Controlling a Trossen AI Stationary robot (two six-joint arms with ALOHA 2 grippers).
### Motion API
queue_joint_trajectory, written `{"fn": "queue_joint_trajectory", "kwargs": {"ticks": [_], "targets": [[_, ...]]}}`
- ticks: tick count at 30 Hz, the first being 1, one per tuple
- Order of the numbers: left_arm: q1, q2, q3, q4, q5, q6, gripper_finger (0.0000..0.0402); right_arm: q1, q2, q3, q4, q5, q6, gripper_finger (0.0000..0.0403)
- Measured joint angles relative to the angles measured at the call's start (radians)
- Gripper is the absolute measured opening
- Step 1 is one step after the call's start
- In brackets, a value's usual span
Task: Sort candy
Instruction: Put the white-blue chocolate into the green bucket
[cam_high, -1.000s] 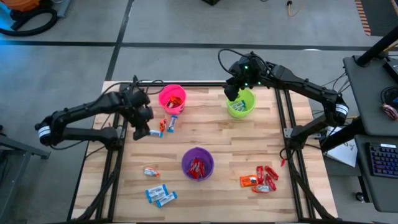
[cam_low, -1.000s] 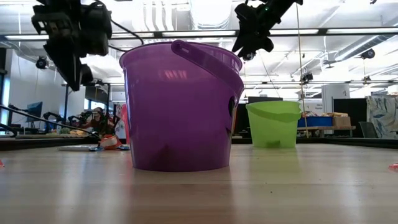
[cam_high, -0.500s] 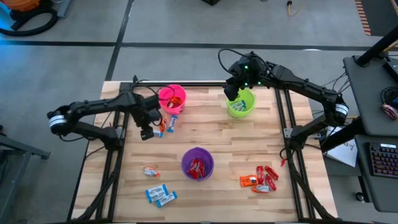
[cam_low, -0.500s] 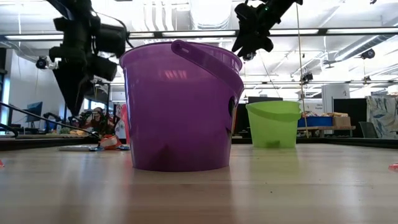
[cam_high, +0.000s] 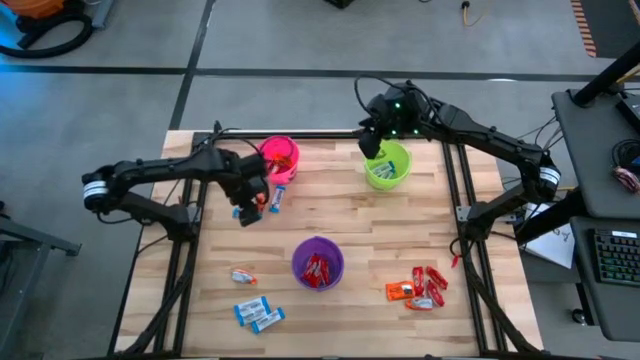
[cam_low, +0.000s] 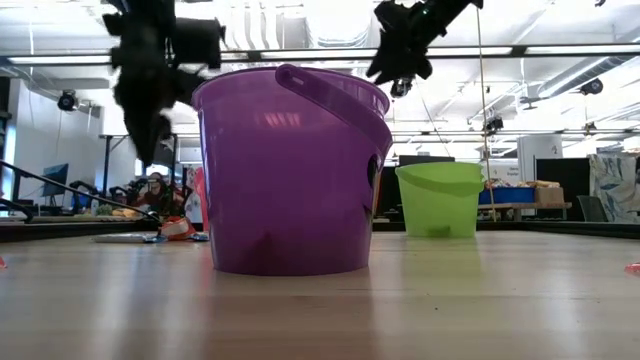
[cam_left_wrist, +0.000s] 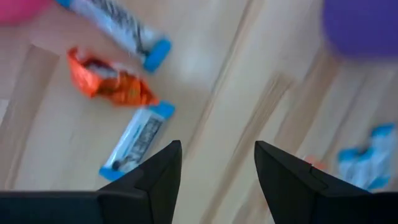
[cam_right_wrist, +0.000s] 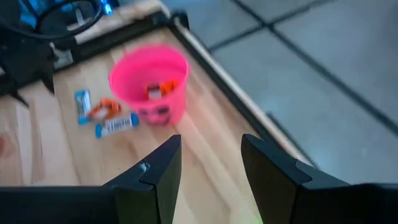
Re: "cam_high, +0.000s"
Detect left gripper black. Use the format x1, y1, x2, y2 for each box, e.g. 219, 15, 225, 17
225, 167, 270, 228

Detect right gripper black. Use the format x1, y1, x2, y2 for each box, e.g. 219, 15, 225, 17
357, 94, 395, 160

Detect green plastic bucket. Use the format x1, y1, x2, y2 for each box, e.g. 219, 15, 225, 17
363, 139, 414, 192

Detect pink plastic bucket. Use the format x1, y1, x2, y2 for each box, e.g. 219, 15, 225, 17
257, 134, 301, 186

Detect purple plastic bucket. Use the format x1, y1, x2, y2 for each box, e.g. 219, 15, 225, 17
291, 235, 346, 293

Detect long black floor tape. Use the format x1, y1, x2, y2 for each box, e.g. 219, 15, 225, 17
0, 63, 601, 84

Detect short black floor tape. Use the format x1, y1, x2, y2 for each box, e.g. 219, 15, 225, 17
168, 0, 217, 131

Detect white paper sheet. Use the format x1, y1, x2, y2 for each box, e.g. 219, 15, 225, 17
519, 201, 577, 270

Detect grey desk top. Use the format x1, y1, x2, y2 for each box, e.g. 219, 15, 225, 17
551, 88, 640, 220

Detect grey metal side stand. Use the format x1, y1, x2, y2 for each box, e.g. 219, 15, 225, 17
0, 199, 83, 360

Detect thick black pole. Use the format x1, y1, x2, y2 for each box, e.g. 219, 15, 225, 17
571, 42, 640, 109

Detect grey metal bar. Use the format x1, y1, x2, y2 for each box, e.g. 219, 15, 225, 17
91, 0, 117, 30

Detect black backlit keyboard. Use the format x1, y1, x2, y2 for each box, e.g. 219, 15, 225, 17
593, 228, 640, 289

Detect black mat with striped edge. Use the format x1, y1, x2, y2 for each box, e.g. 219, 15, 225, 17
569, 0, 640, 59

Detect grey keyboard shelf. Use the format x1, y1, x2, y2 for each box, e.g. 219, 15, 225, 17
569, 215, 640, 343

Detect orange vacuum cleaner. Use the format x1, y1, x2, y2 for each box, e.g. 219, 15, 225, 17
4, 0, 67, 20

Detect black aluminium table frame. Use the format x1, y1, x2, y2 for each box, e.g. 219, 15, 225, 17
113, 128, 544, 359

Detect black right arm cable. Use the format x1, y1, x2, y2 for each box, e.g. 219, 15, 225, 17
353, 73, 401, 121

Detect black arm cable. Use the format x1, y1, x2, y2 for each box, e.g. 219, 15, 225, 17
353, 73, 401, 121
192, 127, 265, 159

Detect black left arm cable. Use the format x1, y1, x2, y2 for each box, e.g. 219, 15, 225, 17
192, 127, 265, 159

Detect yellow cable with plug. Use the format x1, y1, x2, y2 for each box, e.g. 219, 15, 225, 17
459, 0, 490, 29

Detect thin black desk cables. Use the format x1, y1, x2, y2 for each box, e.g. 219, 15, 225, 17
494, 115, 566, 176

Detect coiled black cable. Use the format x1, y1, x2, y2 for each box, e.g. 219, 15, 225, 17
610, 138, 640, 171

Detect red white braided cable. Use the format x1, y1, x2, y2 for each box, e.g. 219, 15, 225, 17
612, 165, 640, 195

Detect black vacuum hose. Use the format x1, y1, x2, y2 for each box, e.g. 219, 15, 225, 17
0, 8, 95, 60

